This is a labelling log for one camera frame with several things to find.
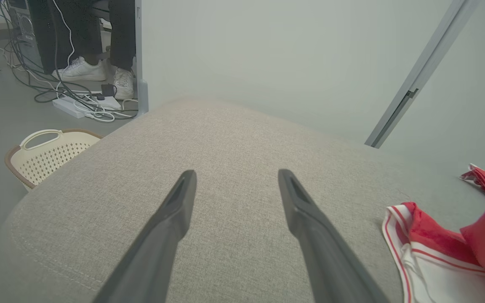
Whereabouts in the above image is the red Bulls 23 jersey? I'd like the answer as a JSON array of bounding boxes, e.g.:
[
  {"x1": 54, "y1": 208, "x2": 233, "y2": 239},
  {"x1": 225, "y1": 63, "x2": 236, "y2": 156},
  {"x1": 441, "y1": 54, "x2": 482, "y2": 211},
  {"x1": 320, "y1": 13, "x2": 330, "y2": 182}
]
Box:
[{"x1": 381, "y1": 189, "x2": 485, "y2": 303}]

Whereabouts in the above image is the dark computer tower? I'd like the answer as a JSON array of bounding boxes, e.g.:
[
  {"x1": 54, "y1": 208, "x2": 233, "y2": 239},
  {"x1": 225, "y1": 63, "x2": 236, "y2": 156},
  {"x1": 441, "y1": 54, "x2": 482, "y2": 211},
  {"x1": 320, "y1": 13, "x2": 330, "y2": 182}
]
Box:
[{"x1": 7, "y1": 0, "x2": 43, "y2": 74}]

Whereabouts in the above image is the grey partition joint post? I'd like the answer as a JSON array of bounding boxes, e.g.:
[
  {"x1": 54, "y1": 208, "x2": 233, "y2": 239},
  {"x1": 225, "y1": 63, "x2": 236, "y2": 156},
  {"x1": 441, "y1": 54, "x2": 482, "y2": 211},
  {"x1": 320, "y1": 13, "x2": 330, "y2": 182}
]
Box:
[{"x1": 365, "y1": 0, "x2": 479, "y2": 149}]

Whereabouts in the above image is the white floor cable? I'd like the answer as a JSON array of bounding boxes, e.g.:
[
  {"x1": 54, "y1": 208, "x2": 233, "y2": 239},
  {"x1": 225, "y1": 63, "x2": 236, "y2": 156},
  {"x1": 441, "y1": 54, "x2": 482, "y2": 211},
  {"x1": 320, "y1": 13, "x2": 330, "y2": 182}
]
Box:
[{"x1": 0, "y1": 0, "x2": 139, "y2": 123}]

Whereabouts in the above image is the wide white power strip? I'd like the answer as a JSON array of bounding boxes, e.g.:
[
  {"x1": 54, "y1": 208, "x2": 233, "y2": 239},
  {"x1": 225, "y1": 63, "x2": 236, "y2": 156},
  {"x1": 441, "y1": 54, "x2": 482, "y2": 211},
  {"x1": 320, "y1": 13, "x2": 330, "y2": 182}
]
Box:
[{"x1": 87, "y1": 95, "x2": 122, "y2": 111}]

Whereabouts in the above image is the long white power strip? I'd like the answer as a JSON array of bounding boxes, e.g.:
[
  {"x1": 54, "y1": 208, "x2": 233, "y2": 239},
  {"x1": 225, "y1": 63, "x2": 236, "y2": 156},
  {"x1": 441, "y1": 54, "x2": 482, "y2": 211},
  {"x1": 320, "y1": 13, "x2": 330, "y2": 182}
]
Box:
[{"x1": 52, "y1": 98, "x2": 85, "y2": 119}]

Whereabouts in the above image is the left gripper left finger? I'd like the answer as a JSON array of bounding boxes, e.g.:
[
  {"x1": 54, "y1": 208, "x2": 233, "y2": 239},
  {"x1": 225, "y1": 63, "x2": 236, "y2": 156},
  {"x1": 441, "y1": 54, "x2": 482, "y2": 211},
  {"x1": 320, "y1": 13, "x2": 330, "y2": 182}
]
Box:
[{"x1": 93, "y1": 170, "x2": 197, "y2": 303}]

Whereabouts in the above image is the white sneaker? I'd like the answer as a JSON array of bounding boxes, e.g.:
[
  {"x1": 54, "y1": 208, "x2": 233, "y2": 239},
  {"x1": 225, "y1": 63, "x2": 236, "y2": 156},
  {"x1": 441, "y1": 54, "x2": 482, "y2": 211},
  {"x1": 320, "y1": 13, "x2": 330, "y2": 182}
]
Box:
[
  {"x1": 52, "y1": 56, "x2": 107, "y2": 82},
  {"x1": 113, "y1": 67, "x2": 135, "y2": 100}
]

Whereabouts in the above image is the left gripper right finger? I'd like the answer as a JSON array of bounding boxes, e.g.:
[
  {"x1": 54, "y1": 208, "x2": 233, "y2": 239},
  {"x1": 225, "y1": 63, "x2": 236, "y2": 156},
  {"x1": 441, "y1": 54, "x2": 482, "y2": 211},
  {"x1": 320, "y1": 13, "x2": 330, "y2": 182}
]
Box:
[{"x1": 278, "y1": 169, "x2": 390, "y2": 303}]

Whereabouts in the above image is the dark trouser leg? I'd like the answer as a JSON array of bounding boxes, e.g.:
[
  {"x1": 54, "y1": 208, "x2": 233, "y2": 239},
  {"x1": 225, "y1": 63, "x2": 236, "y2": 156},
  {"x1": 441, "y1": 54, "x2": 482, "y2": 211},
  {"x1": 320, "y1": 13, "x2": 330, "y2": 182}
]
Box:
[
  {"x1": 28, "y1": 0, "x2": 102, "y2": 74},
  {"x1": 108, "y1": 0, "x2": 136, "y2": 70}
]

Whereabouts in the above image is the cream perforated laundry basket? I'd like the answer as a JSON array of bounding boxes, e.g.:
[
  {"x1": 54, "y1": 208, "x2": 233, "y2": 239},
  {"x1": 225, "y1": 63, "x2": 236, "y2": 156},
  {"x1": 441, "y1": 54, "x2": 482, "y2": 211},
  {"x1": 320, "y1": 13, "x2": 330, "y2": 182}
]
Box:
[{"x1": 5, "y1": 128, "x2": 103, "y2": 192}]

